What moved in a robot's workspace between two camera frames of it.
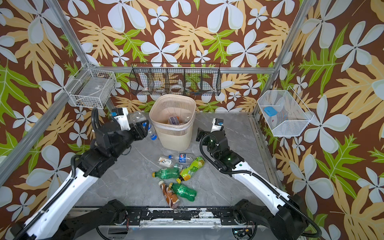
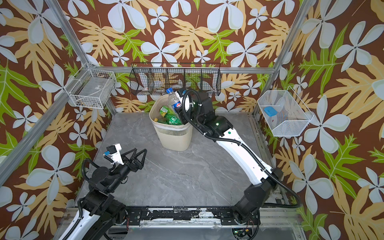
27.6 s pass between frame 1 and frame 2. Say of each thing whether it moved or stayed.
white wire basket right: stayed
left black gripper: moved
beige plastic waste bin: stayed
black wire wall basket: stayed
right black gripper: moved
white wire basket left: stayed
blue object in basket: stayed
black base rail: stayed
